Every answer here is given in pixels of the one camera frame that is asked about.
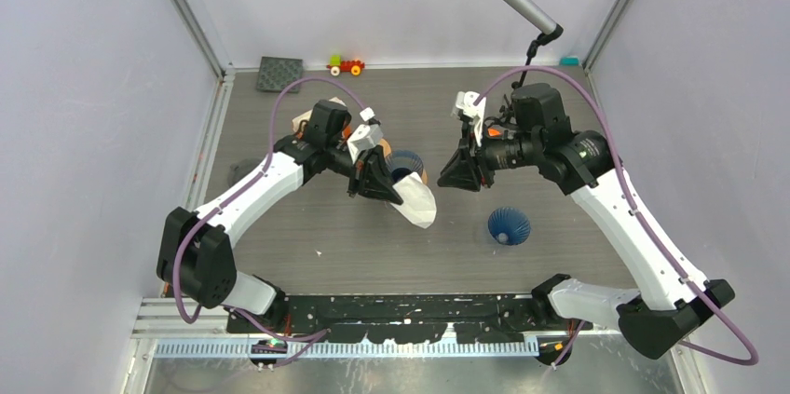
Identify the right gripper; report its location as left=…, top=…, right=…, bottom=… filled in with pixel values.
left=437, top=120, right=540, bottom=192

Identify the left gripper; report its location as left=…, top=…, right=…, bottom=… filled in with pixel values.
left=326, top=139, right=404, bottom=205

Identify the blue glass dripper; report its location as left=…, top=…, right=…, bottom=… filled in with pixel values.
left=386, top=149, right=425, bottom=183
left=487, top=207, right=532, bottom=246

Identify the white paper coffee filter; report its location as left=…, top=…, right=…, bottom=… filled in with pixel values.
left=391, top=172, right=438, bottom=229

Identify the orange coffee filter box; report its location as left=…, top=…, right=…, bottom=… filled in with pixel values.
left=292, top=97, right=351, bottom=139

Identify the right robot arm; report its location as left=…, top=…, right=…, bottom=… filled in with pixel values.
left=438, top=83, right=735, bottom=360

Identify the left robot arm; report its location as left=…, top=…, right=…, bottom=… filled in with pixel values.
left=156, top=100, right=403, bottom=333

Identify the dark smoky glass dripper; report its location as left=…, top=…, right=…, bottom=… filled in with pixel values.
left=226, top=158, right=262, bottom=188

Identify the red toy car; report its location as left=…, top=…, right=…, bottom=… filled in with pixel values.
left=326, top=55, right=365, bottom=76

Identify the grey building block baseplate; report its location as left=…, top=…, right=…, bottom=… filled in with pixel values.
left=255, top=56, right=304, bottom=93

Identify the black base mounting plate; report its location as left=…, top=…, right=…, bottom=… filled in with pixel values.
left=226, top=293, right=579, bottom=345

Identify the teal small block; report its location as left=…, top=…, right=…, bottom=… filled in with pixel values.
left=559, top=57, right=580, bottom=66

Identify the wooden ring dripper stand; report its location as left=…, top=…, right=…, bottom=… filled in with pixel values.
left=378, top=139, right=392, bottom=158

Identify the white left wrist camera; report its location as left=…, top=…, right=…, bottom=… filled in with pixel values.
left=347, top=107, right=384, bottom=162

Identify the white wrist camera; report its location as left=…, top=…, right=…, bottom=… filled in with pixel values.
left=451, top=91, right=487, bottom=147
left=347, top=107, right=384, bottom=162

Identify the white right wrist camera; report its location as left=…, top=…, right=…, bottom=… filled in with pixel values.
left=451, top=91, right=487, bottom=147

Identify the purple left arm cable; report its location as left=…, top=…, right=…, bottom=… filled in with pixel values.
left=171, top=76, right=372, bottom=369

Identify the aluminium frame rail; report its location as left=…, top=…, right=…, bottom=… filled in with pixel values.
left=170, top=0, right=225, bottom=79

